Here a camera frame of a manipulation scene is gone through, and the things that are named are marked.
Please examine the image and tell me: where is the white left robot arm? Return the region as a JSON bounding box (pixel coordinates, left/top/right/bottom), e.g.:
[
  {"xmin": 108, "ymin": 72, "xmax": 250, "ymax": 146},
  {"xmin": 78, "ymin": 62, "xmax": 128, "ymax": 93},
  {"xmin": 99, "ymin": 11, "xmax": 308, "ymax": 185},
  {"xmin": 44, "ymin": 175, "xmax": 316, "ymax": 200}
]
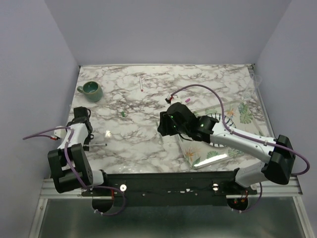
[{"xmin": 48, "ymin": 107, "xmax": 110, "ymax": 196}]

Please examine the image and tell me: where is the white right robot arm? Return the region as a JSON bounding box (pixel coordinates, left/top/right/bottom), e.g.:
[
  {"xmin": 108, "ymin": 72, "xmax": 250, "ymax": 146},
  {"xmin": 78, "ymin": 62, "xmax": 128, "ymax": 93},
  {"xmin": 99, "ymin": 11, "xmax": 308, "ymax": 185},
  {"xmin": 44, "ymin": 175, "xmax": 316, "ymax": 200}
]
[{"xmin": 158, "ymin": 102, "xmax": 295, "ymax": 194}]

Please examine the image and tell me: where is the striped white blue plate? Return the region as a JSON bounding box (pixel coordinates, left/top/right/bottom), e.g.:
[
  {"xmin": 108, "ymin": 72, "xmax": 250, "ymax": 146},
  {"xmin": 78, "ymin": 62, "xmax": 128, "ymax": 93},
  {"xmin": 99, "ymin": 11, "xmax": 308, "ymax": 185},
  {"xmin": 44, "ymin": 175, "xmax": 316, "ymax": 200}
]
[{"xmin": 204, "ymin": 113, "xmax": 236, "ymax": 149}]

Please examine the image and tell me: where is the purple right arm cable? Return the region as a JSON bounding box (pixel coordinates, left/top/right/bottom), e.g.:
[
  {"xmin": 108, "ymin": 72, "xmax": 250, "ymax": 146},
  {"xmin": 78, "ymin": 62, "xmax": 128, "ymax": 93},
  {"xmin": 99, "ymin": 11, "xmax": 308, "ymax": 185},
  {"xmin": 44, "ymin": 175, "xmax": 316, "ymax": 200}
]
[{"xmin": 170, "ymin": 84, "xmax": 312, "ymax": 214}]

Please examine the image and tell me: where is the leaf pattern glass tray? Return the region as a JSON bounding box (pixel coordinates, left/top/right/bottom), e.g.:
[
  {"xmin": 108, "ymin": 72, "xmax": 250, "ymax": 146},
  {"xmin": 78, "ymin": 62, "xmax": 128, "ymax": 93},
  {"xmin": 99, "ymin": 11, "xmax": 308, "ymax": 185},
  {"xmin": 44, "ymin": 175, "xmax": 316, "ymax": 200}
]
[{"xmin": 177, "ymin": 101, "xmax": 274, "ymax": 170}]

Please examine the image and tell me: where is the green ceramic mug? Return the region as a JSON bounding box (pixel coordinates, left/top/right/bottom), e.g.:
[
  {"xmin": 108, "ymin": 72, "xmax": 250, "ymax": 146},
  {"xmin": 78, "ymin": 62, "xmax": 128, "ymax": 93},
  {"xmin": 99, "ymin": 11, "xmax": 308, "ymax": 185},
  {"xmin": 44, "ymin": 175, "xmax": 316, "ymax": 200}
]
[{"xmin": 77, "ymin": 81, "xmax": 103, "ymax": 102}]

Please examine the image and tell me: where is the aluminium frame rail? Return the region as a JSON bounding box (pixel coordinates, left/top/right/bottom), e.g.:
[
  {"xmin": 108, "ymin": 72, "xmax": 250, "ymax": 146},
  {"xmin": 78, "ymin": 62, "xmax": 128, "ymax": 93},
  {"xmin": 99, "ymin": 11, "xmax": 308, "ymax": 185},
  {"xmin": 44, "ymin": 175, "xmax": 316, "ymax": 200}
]
[{"xmin": 40, "ymin": 177, "xmax": 303, "ymax": 199}]

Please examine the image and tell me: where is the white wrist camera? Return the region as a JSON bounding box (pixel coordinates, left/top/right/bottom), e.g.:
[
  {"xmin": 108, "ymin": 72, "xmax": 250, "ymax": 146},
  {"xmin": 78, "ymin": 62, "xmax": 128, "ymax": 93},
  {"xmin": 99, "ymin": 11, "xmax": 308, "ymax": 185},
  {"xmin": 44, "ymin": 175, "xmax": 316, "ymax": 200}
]
[
  {"xmin": 165, "ymin": 94, "xmax": 182, "ymax": 105},
  {"xmin": 51, "ymin": 126, "xmax": 67, "ymax": 140}
]

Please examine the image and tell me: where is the black mounting base bar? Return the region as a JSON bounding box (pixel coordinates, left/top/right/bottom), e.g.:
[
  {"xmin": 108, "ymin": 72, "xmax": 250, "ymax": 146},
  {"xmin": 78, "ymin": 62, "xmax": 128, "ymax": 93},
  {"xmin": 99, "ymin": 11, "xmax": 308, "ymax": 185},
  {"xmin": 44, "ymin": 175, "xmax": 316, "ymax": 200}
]
[{"xmin": 82, "ymin": 171, "xmax": 257, "ymax": 208}]

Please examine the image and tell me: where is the pink tipped white pen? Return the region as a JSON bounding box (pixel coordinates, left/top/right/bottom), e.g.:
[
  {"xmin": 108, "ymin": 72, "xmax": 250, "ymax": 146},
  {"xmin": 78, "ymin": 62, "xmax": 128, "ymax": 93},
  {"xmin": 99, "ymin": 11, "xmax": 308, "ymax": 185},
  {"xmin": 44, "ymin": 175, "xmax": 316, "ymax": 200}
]
[{"xmin": 139, "ymin": 78, "xmax": 144, "ymax": 92}]

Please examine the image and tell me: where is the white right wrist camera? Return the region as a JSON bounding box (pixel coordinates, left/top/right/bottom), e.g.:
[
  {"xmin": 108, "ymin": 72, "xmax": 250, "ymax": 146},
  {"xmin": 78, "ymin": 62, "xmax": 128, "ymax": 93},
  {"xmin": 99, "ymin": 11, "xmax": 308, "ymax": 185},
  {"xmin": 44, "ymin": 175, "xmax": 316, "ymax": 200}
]
[{"xmin": 165, "ymin": 94, "xmax": 182, "ymax": 105}]

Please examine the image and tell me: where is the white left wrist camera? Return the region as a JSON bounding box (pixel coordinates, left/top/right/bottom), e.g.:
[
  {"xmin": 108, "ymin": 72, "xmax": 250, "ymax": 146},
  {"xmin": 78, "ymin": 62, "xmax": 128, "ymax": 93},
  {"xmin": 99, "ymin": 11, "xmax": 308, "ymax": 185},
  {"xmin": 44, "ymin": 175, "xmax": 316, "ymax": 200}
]
[{"xmin": 51, "ymin": 126, "xmax": 67, "ymax": 140}]

